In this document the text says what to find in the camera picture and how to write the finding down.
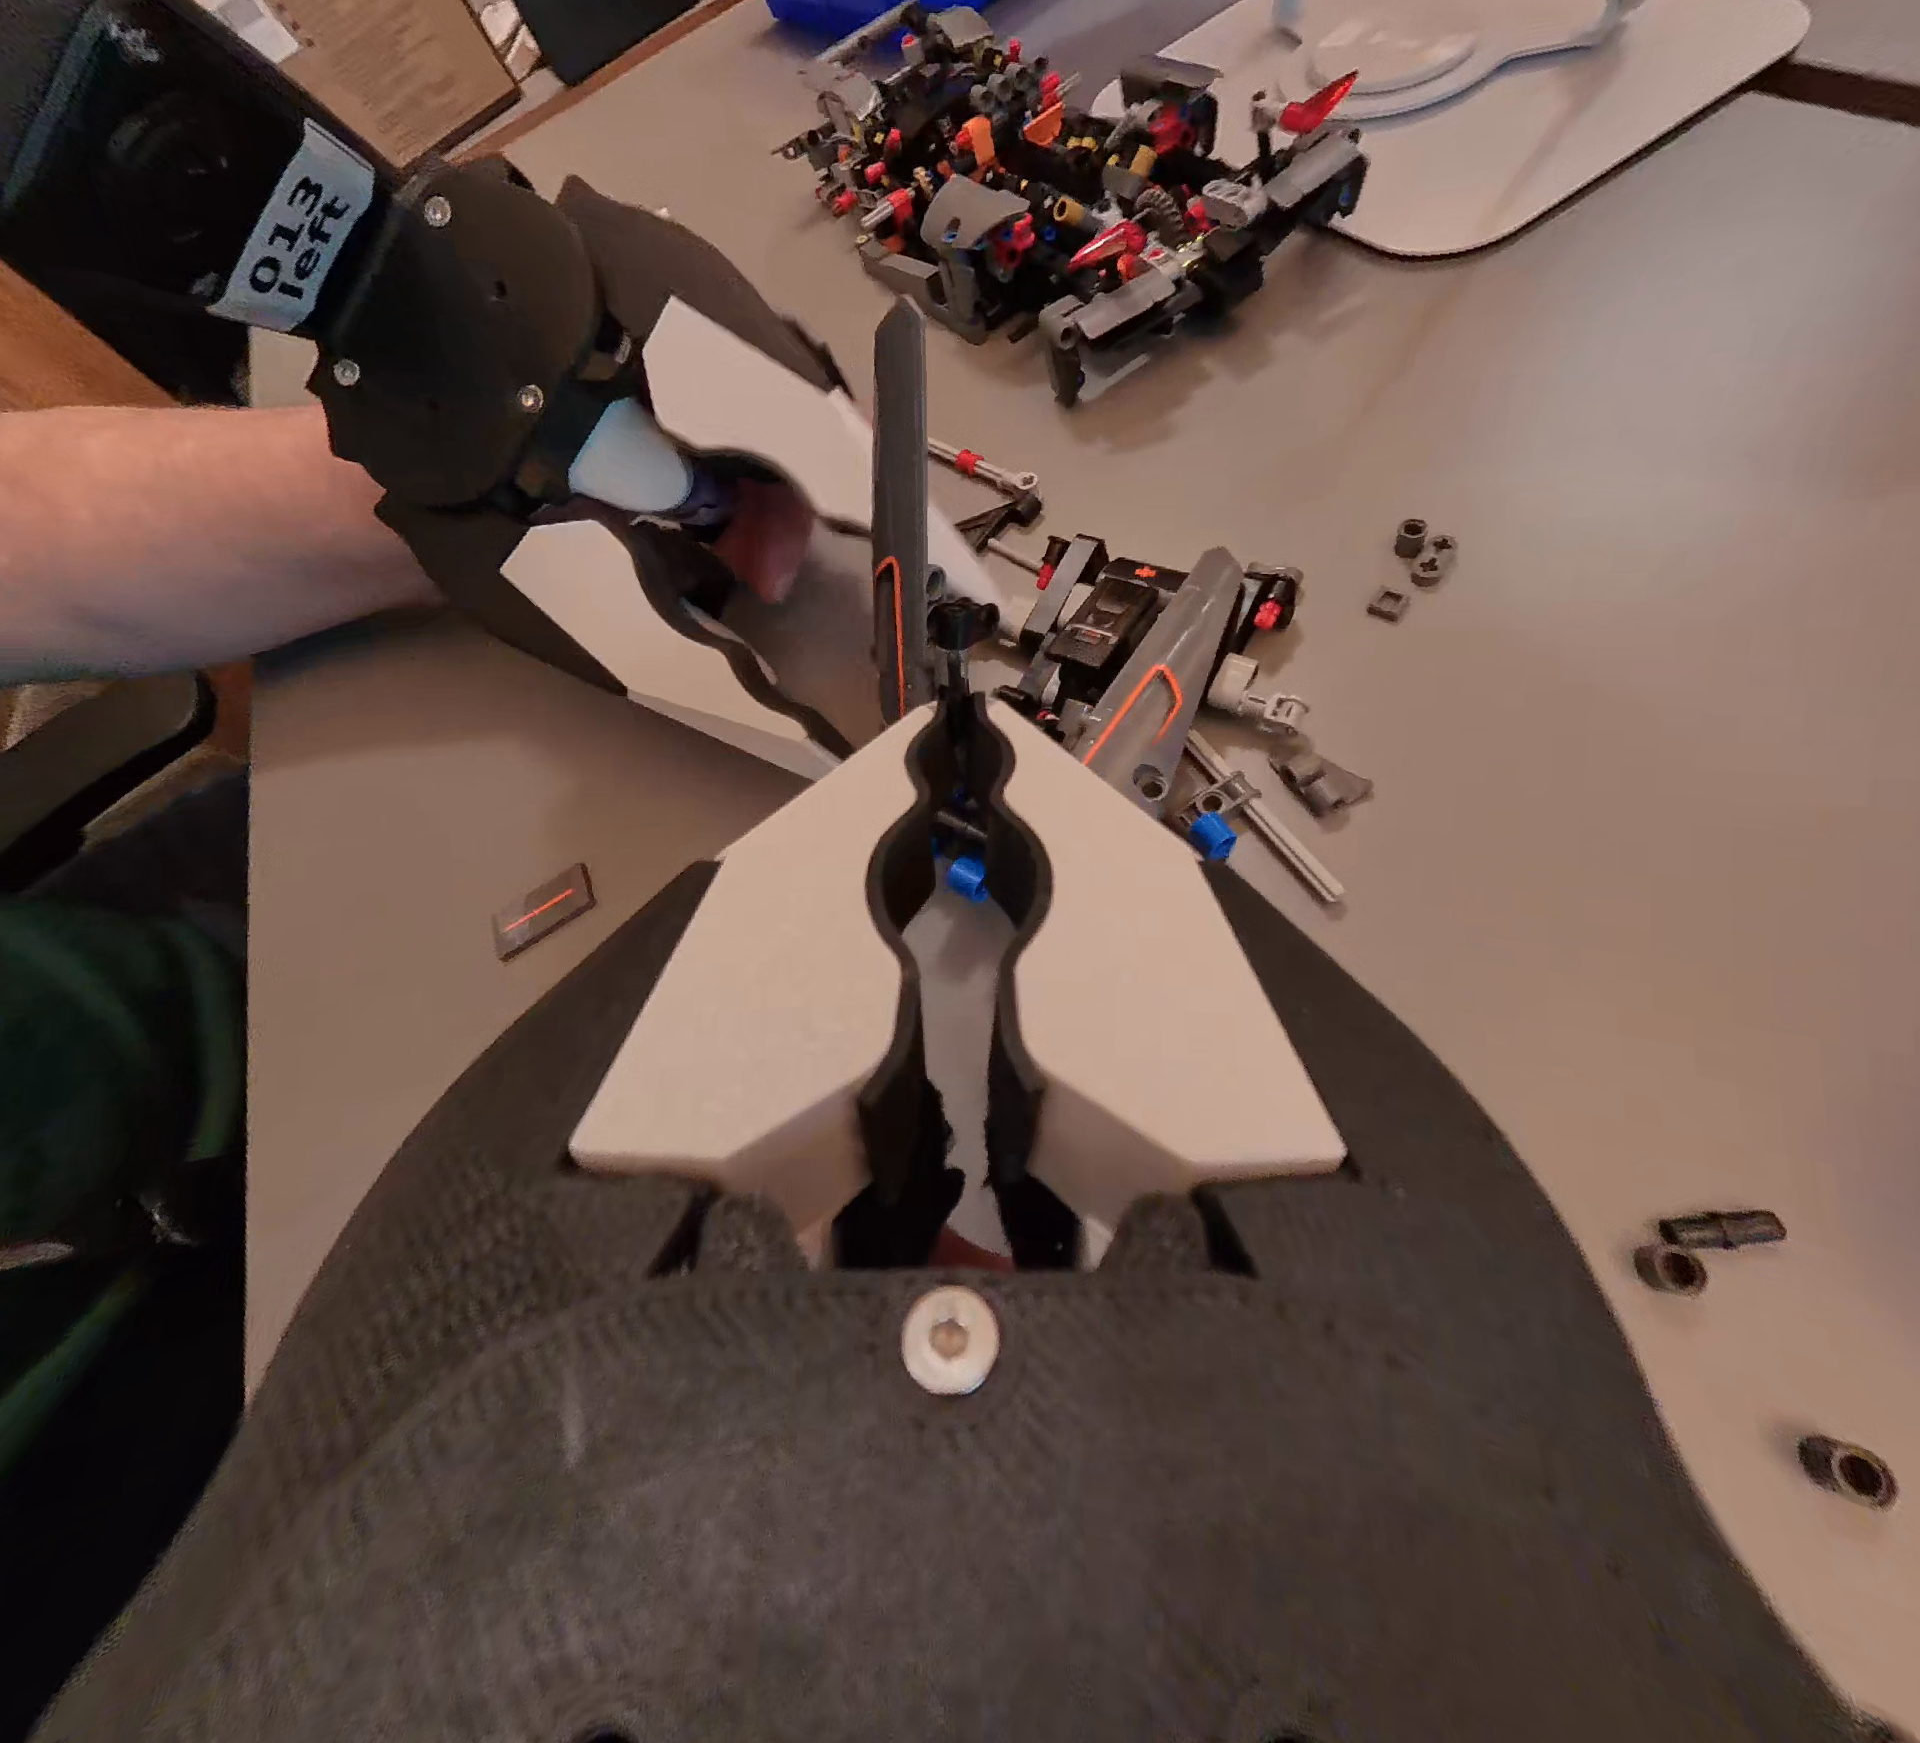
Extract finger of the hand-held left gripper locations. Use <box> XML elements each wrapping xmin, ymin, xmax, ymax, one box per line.
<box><xmin>638</xmin><ymin>295</ymin><xmax>1003</xmax><ymax>608</ymax></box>
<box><xmin>498</xmin><ymin>515</ymin><xmax>857</xmax><ymax>786</ymax></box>

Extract grey lego tile orange stripe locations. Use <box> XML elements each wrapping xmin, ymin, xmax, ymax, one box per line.
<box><xmin>492</xmin><ymin>857</ymin><xmax>599</xmax><ymax>966</ymax></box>

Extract grey black lego subassembly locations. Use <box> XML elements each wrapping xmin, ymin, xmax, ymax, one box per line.
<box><xmin>997</xmin><ymin>540</ymin><xmax>1310</xmax><ymax>815</ymax></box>

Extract cardboard box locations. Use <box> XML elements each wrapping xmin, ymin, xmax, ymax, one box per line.
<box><xmin>223</xmin><ymin>0</ymin><xmax>524</xmax><ymax>171</ymax></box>

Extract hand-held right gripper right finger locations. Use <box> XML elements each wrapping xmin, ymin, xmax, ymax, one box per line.
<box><xmin>967</xmin><ymin>696</ymin><xmax>1349</xmax><ymax>1271</ymax></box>

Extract person's left hand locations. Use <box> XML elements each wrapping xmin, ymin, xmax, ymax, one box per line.
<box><xmin>718</xmin><ymin>479</ymin><xmax>816</xmax><ymax>604</ymax></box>

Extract grey lego axle red bush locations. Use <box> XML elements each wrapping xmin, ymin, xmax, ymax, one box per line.
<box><xmin>928</xmin><ymin>437</ymin><xmax>1045</xmax><ymax>495</ymax></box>

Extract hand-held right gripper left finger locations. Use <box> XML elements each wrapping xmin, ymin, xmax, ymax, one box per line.
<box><xmin>567</xmin><ymin>700</ymin><xmax>963</xmax><ymax>1271</ymax></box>

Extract black lego car chassis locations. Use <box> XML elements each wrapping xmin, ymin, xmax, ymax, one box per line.
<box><xmin>771</xmin><ymin>0</ymin><xmax>1371</xmax><ymax>410</ymax></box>

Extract person's left forearm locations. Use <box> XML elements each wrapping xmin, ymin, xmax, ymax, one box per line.
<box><xmin>0</xmin><ymin>399</ymin><xmax>450</xmax><ymax>692</ymax></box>

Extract white book stand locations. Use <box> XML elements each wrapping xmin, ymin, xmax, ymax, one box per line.
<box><xmin>1117</xmin><ymin>0</ymin><xmax>1814</xmax><ymax>262</ymax></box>

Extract scattered loose lego pieces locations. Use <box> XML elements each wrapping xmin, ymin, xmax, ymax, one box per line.
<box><xmin>1178</xmin><ymin>515</ymin><xmax>1900</xmax><ymax>1512</ymax></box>

